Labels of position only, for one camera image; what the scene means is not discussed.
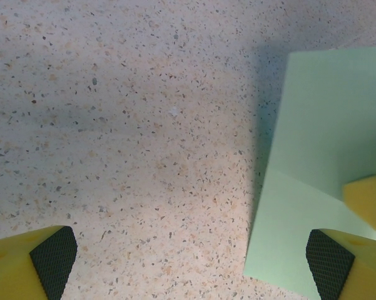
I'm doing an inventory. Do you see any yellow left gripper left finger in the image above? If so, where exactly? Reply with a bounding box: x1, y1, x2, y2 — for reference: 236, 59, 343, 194
0, 225, 78, 300

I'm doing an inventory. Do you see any light green paper sheet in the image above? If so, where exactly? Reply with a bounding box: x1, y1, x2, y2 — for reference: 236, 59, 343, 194
243, 46, 376, 299

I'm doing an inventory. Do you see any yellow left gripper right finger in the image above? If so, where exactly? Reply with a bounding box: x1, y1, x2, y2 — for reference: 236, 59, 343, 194
305, 228, 376, 300

